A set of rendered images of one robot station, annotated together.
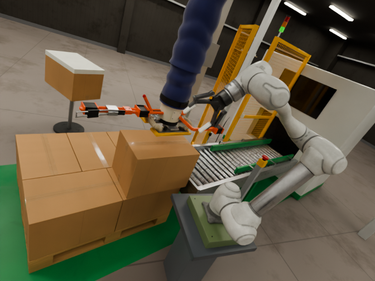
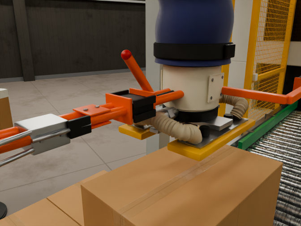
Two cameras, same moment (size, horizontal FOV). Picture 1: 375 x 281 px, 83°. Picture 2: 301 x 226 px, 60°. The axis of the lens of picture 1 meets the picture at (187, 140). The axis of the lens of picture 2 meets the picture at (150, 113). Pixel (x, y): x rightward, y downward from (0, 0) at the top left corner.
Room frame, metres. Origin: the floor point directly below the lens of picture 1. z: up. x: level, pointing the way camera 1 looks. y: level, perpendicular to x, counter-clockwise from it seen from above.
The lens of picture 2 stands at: (0.79, 0.35, 1.40)
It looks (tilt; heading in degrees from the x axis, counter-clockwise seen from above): 17 degrees down; 359
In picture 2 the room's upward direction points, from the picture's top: straight up
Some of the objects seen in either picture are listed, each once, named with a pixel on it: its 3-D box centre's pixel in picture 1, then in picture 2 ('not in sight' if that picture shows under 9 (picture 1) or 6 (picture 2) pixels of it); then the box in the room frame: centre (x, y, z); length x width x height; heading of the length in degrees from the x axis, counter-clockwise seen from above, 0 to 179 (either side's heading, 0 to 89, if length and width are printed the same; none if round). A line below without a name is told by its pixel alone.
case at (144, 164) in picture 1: (155, 160); (187, 221); (1.57, 0.20, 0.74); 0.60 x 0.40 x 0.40; 134
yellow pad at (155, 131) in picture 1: (172, 129); (216, 128); (1.50, 0.14, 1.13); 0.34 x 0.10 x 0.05; 137
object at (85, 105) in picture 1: (89, 108); not in sight; (1.13, 0.63, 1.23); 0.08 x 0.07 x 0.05; 137
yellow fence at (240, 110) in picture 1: (258, 113); (268, 67); (3.42, -0.90, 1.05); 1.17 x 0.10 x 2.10; 138
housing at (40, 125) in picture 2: (111, 110); (43, 132); (1.22, 0.53, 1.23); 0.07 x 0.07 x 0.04; 47
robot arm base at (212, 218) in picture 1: (219, 211); not in sight; (1.16, -0.40, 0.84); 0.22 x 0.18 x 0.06; 113
